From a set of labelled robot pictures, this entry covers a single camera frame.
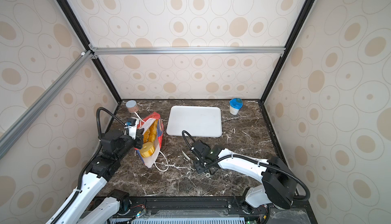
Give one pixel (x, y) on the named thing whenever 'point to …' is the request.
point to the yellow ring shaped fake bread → (147, 149)
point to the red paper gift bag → (152, 161)
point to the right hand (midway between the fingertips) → (199, 165)
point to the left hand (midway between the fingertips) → (146, 127)
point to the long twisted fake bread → (150, 133)
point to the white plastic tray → (199, 120)
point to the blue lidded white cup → (235, 105)
